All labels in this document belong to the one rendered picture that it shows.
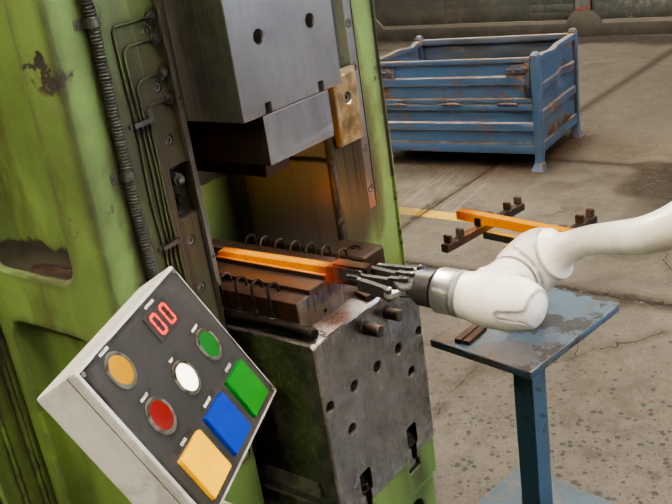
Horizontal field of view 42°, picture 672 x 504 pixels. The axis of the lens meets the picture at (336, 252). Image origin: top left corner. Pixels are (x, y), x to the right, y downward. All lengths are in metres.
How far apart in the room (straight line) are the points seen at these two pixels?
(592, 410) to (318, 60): 1.78
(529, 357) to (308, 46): 0.89
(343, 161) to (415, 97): 3.67
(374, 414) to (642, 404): 1.40
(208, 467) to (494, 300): 0.60
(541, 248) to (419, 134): 4.13
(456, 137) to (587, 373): 2.66
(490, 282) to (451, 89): 4.04
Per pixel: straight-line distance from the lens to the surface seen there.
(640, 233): 1.41
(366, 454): 1.95
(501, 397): 3.18
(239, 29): 1.57
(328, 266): 1.79
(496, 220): 2.15
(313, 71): 1.72
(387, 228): 2.23
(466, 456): 2.90
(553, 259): 1.65
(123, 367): 1.23
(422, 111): 5.69
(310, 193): 2.08
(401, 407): 2.02
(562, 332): 2.19
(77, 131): 1.51
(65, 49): 1.50
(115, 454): 1.22
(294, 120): 1.68
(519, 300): 1.55
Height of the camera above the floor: 1.71
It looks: 22 degrees down
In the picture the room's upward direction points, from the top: 9 degrees counter-clockwise
